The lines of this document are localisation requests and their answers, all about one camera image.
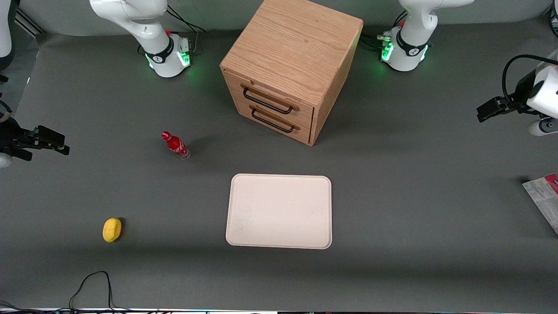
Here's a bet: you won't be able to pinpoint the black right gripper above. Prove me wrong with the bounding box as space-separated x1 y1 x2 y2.
0 116 70 161

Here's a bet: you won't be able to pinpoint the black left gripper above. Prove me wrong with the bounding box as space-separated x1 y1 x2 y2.
476 70 540 123

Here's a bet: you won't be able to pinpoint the red cookie box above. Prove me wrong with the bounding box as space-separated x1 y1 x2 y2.
522 174 558 236

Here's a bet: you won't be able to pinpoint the beige plastic tray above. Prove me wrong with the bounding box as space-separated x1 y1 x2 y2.
225 174 333 250

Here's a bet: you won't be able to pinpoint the yellow lemon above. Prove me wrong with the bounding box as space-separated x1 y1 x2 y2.
102 218 122 243

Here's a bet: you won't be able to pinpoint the red cola bottle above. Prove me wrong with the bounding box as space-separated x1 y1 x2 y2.
161 131 191 160

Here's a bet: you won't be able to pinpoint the wooden two-drawer cabinet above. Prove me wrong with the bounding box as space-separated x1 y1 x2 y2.
220 0 364 147

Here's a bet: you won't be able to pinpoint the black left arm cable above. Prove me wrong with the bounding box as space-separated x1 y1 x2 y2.
501 54 558 102

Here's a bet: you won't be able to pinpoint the aluminium rail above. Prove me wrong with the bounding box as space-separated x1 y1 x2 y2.
15 9 47 36

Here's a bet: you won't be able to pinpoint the black cable loop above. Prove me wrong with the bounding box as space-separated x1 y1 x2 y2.
0 271 131 314

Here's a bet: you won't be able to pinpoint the black left base cables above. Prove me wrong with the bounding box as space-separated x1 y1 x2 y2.
359 10 408 51

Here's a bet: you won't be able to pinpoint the black base cables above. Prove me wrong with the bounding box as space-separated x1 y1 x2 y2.
359 10 408 51
138 4 206 56

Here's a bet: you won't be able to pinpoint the black right base cables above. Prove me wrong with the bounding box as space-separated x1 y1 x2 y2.
138 4 206 56

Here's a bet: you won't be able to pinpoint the long black drawer handle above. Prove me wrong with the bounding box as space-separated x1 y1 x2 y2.
242 87 295 115

